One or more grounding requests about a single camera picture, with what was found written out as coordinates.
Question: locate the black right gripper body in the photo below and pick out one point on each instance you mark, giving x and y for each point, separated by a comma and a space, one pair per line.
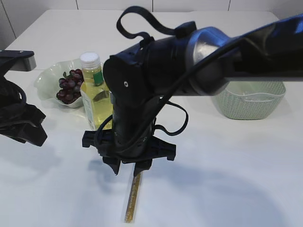
144, 149

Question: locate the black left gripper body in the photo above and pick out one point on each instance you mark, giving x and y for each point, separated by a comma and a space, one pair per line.
31, 115

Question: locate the clear plastic sheet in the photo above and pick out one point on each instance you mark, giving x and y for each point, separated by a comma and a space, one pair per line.
259, 97

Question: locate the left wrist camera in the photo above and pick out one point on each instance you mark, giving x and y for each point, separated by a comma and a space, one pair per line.
17, 60

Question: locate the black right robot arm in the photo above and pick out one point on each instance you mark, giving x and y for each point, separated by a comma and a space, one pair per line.
188, 62

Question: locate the yellow tea bottle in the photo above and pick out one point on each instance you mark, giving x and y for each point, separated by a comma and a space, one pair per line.
94, 91

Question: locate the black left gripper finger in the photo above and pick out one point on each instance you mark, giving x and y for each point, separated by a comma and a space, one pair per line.
25, 133

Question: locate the green plastic basket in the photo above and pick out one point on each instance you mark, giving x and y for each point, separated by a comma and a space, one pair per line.
232, 106

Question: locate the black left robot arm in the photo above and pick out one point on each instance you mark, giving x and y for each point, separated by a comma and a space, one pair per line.
12, 101

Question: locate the gold glitter pen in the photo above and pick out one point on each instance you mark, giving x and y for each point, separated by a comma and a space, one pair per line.
132, 199

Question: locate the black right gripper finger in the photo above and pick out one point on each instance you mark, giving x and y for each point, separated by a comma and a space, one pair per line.
142, 166
113, 162

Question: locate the pale green wavy bowl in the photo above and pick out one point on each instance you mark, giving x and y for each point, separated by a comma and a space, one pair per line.
47, 83

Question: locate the purple grape bunch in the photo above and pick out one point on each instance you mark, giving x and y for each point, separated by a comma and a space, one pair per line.
70, 84

